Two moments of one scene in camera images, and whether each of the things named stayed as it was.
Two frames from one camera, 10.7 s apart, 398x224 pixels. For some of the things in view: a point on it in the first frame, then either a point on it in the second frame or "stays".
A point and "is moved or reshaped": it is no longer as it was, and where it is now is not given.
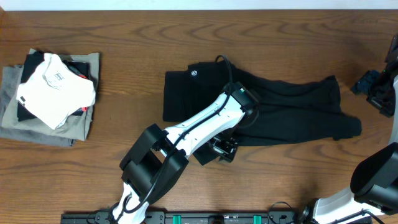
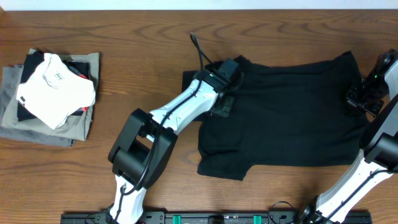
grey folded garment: [10, 76] stays
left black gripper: [227, 155] → [226, 112]
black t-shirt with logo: [287, 112] is moved or reshaped
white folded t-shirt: [53, 90] stays
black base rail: [211, 217] stays
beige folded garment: [76, 127] stays
